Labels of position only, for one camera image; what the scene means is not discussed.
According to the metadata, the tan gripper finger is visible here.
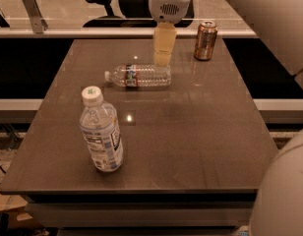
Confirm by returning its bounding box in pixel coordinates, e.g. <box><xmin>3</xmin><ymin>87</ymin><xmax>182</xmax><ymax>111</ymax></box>
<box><xmin>153</xmin><ymin>23</ymin><xmax>177</xmax><ymax>67</ymax></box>

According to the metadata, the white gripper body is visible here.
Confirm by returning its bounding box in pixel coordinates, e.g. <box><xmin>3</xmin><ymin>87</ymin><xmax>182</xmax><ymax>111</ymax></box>
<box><xmin>149</xmin><ymin>0</ymin><xmax>191</xmax><ymax>24</ymax></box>

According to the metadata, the clear bottle red label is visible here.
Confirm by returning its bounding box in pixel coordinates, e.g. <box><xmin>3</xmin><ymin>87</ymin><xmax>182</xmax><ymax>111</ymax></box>
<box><xmin>104</xmin><ymin>64</ymin><xmax>171</xmax><ymax>88</ymax></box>

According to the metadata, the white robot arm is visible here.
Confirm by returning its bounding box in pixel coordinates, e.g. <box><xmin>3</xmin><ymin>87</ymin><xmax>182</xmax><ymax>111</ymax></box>
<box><xmin>227</xmin><ymin>0</ymin><xmax>303</xmax><ymax>236</ymax></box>

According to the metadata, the upright bottle white cap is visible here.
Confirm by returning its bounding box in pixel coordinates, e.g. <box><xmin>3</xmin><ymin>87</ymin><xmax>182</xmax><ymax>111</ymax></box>
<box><xmin>80</xmin><ymin>86</ymin><xmax>123</xmax><ymax>172</ymax></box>

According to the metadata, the black office chair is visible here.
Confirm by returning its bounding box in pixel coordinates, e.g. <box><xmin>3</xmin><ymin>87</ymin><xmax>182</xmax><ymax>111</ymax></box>
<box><xmin>84</xmin><ymin>0</ymin><xmax>194</xmax><ymax>28</ymax></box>

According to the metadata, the brown soda can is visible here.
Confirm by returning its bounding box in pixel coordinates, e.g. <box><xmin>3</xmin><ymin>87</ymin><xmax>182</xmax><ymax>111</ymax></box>
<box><xmin>194</xmin><ymin>20</ymin><xmax>217</xmax><ymax>61</ymax></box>

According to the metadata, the cardboard box under table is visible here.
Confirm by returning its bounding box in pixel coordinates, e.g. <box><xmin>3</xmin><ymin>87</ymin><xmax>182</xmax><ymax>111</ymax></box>
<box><xmin>0</xmin><ymin>194</ymin><xmax>41</xmax><ymax>229</ymax></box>

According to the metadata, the left metal railing bracket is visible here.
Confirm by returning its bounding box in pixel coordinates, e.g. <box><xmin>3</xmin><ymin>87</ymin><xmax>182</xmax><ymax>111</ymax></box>
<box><xmin>22</xmin><ymin>0</ymin><xmax>48</xmax><ymax>33</ymax></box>

